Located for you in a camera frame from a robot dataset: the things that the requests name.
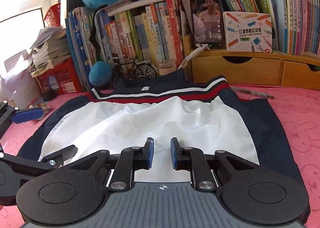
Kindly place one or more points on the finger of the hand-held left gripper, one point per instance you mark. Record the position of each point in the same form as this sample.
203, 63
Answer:
27, 115
25, 166

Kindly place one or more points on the black smartphone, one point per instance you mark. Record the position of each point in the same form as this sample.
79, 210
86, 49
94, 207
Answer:
206, 18

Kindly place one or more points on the small glass jar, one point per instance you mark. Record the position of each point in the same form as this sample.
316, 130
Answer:
167, 68

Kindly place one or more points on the navy white red jacket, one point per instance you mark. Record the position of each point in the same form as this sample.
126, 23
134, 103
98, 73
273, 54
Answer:
150, 118

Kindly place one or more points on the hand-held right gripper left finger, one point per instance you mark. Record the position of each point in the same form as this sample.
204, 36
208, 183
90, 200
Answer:
148, 154

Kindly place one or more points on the row of pink spined books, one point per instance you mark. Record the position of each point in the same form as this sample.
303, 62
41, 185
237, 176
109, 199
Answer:
295, 23

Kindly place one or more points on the wooden drawer organizer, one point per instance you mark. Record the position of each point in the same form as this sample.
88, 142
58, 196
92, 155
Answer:
250, 68

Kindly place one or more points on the white pencil print box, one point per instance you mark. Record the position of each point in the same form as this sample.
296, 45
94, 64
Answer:
247, 33

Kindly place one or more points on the row of children's books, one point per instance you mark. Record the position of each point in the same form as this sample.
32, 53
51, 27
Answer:
140, 35

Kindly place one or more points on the red plastic crate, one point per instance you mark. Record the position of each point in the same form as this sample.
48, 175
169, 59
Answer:
65, 78

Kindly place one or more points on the clear pen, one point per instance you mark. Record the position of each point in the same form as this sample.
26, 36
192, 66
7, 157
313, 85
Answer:
260, 94

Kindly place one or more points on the blue plush ball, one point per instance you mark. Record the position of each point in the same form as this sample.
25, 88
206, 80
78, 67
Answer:
100, 73

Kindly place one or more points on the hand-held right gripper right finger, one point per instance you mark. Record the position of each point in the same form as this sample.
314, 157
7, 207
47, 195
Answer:
174, 154

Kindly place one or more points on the stack of paper booklets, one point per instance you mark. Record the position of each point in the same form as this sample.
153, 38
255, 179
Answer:
50, 50

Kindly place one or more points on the white paper bag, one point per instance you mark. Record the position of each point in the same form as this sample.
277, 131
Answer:
20, 85

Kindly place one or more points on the red plastic basket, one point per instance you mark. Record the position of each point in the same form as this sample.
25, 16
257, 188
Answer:
53, 15

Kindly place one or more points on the miniature black bicycle model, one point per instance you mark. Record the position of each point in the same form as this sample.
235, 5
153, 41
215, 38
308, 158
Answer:
145, 71

